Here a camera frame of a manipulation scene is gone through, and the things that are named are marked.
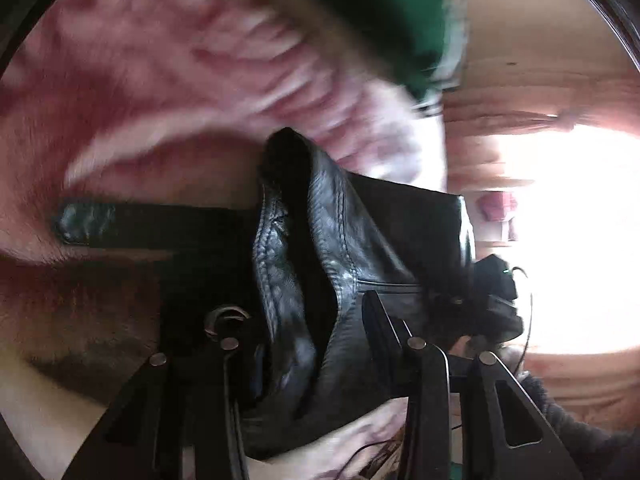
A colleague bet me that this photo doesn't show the green jacket with striped cuffs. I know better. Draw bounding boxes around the green jacket with striped cuffs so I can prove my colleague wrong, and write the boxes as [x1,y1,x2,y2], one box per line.
[277,0,471,117]

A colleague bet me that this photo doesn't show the black leather jacket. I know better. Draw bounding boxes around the black leather jacket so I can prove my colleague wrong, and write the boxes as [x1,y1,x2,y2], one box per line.
[50,127,477,461]

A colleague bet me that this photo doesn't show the pink rose printed blanket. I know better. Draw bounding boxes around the pink rose printed blanket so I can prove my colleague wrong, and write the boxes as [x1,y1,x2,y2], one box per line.
[0,0,451,480]

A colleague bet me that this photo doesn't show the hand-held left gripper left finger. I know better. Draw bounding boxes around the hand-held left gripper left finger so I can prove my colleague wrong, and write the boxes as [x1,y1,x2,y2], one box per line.
[62,337,266,480]

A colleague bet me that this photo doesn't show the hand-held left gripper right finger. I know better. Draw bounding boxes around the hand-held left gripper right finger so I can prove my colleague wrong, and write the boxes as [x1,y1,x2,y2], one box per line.
[361,290,585,480]

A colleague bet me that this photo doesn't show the person's right forearm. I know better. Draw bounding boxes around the person's right forearm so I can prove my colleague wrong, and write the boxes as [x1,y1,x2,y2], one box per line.
[517,371,640,480]

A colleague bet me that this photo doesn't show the thin black cable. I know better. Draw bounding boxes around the thin black cable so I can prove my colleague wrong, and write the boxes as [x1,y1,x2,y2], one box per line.
[510,266,535,361]

